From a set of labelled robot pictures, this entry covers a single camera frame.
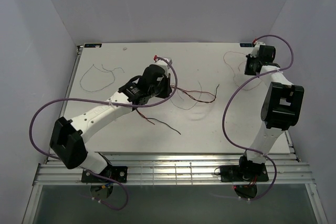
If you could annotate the blue label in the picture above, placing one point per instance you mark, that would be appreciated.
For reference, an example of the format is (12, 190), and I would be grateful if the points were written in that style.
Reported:
(248, 45)
(97, 45)

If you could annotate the left blue label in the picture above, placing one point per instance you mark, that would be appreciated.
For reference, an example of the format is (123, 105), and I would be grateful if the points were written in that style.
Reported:
(97, 45)

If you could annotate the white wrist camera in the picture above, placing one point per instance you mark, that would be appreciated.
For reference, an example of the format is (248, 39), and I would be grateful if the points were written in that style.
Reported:
(256, 46)
(163, 62)

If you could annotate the right blue label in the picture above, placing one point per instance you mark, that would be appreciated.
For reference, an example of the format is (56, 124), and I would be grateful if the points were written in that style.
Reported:
(248, 45)

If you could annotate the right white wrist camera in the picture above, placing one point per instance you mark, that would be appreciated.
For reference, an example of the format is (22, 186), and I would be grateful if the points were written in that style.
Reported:
(256, 46)

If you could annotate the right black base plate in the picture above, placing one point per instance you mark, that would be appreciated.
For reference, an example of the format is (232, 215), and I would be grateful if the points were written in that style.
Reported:
(234, 173)

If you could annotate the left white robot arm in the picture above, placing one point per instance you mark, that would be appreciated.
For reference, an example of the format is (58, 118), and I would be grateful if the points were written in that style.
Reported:
(69, 136)

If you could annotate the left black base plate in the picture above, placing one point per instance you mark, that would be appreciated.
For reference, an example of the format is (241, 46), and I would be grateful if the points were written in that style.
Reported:
(118, 173)

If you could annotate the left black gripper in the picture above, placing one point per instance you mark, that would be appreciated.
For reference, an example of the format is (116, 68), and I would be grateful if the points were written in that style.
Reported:
(166, 80)

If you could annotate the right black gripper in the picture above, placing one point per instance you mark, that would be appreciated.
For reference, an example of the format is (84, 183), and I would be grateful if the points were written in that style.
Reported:
(247, 71)

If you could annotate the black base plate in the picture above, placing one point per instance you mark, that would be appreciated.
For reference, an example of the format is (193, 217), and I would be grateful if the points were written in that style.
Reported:
(118, 173)
(234, 173)

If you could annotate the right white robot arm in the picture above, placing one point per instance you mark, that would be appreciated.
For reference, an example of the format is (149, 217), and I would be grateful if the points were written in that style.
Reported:
(280, 109)

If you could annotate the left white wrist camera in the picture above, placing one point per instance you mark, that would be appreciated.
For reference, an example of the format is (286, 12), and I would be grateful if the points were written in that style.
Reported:
(163, 62)

